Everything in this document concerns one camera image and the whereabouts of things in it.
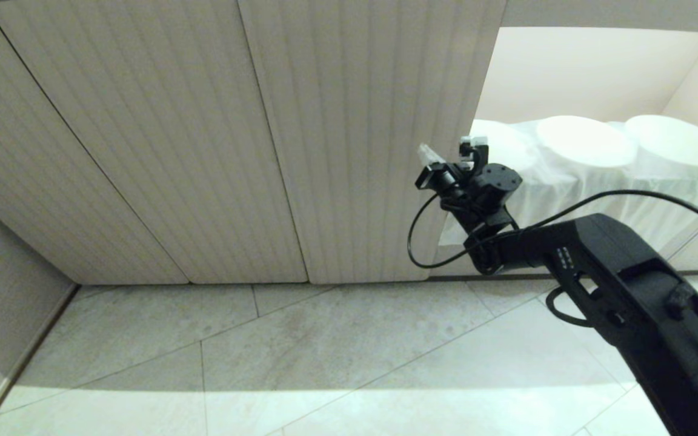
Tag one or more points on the beige ribbed cabinet door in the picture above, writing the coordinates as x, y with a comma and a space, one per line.
361, 121
52, 181
167, 139

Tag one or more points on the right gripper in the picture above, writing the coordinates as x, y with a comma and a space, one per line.
449, 181

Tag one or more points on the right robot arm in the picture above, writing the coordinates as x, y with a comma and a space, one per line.
628, 272

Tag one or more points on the beige cabinet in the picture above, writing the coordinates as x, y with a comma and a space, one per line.
597, 66

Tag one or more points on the white dish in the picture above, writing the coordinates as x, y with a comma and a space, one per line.
676, 140

